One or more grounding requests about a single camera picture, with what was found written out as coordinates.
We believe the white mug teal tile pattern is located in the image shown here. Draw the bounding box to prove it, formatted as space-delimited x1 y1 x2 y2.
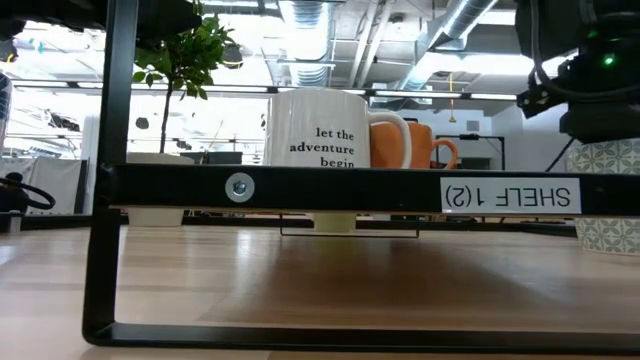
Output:
564 138 640 257

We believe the orange mug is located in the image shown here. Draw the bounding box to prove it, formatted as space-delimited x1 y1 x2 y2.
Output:
369 121 460 170

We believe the white mug green inside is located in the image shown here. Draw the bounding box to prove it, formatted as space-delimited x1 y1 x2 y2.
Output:
263 88 414 170

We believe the white shelf label sticker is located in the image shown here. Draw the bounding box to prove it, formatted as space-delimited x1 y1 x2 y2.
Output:
439 177 583 215

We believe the silver bolt with washer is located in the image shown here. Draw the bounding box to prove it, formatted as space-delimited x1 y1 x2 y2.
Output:
224 172 256 204

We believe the green leafy plant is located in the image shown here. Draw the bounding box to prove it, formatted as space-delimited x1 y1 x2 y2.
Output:
132 3 237 154

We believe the white plant pot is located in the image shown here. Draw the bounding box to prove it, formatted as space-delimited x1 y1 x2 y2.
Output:
125 152 196 229

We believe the white partition screen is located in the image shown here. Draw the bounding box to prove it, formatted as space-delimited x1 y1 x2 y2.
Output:
0 156 90 216

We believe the silver ventilation duct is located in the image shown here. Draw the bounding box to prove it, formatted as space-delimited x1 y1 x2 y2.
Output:
277 0 334 87
399 0 501 92

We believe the black metal table frame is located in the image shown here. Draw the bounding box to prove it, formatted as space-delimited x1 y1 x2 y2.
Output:
19 213 576 239

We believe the wooden shelf black metal frame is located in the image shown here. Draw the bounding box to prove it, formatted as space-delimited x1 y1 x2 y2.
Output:
82 0 640 354

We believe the black cable bundle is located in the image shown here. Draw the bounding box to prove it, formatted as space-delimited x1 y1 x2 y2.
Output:
0 171 57 234

